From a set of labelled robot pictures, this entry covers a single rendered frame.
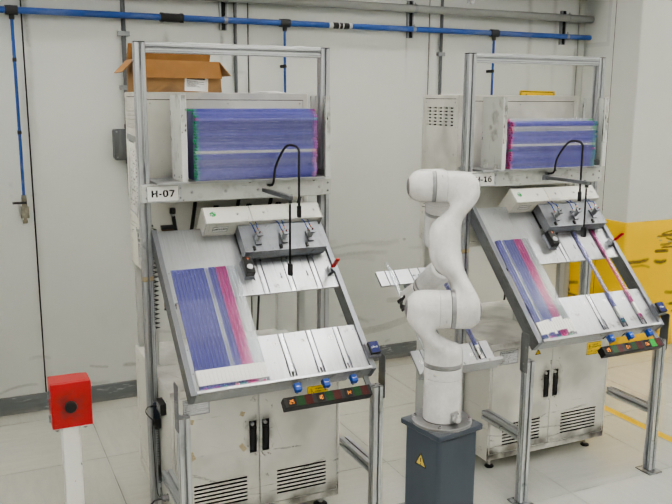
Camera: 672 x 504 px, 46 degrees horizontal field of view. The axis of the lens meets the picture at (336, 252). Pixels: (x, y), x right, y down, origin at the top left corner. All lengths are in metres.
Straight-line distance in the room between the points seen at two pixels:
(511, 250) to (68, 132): 2.38
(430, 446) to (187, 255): 1.18
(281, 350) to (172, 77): 1.21
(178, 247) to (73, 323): 1.66
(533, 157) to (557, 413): 1.22
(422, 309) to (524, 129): 1.53
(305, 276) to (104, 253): 1.72
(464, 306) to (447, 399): 0.30
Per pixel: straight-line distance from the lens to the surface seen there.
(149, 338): 3.19
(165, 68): 3.37
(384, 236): 5.14
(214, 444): 3.19
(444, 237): 2.46
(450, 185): 2.50
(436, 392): 2.50
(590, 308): 3.67
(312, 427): 3.32
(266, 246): 3.09
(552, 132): 3.84
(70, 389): 2.79
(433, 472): 2.56
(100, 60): 4.51
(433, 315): 2.42
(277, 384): 2.84
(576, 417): 4.11
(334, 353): 2.97
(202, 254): 3.09
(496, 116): 3.70
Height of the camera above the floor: 1.70
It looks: 11 degrees down
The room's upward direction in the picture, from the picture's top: straight up
